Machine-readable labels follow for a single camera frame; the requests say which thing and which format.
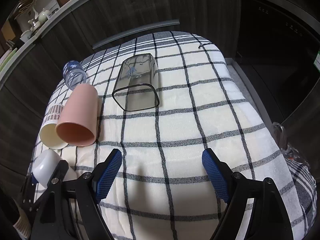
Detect grey drawer handle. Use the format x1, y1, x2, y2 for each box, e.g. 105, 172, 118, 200
92, 18, 181, 51

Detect smoky square clear cup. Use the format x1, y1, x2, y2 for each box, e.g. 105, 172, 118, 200
112, 53, 160, 112

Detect clear floral glass bottle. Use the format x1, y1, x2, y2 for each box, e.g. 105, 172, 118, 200
63, 60, 87, 90

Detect white teapot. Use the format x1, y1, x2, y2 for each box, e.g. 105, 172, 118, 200
38, 8, 51, 24

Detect white plastic cup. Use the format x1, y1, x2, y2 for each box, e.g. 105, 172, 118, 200
32, 149, 62, 188

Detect black dishwasher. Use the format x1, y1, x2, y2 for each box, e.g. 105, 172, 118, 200
236, 0, 319, 122

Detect pink plastic cup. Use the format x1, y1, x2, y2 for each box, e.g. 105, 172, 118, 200
55, 83, 98, 147

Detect green basin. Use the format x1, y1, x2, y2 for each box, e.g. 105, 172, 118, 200
0, 48, 17, 71

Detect black white checkered cloth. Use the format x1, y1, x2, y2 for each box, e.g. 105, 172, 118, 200
27, 30, 318, 240

